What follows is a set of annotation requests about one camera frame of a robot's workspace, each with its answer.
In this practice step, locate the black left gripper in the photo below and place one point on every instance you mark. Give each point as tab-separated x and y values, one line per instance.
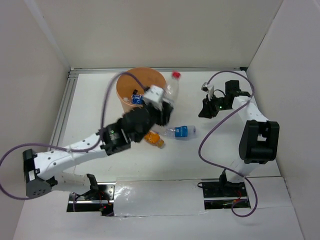
164	115

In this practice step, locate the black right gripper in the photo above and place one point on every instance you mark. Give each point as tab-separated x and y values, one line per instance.
208	110

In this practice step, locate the red label water bottle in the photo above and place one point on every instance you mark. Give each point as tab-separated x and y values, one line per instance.
171	90

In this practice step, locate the white cap blue label bottle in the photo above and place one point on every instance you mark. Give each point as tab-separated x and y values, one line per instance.
137	99

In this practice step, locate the orange juice bottle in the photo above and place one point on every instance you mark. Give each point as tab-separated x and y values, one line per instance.
154	139

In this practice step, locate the blue cap water bottle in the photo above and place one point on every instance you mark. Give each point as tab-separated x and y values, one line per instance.
180	132

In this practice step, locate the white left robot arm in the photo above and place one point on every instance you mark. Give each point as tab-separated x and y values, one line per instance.
45	171

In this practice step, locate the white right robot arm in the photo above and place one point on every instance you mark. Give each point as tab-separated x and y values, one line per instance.
259	141

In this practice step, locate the orange plastic bin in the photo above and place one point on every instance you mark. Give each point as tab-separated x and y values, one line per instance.
126	84

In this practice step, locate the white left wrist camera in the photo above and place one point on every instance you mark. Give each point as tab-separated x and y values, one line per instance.
154	96

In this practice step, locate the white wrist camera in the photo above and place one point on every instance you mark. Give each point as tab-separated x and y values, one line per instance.
154	96
209	89

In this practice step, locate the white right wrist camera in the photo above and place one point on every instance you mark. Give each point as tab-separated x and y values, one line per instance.
209	89

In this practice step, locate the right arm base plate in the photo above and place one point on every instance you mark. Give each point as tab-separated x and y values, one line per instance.
218	196

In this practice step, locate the aluminium frame rail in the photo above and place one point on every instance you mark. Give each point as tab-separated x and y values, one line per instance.
72	80

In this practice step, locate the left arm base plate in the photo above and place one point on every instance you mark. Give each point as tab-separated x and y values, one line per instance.
102	202

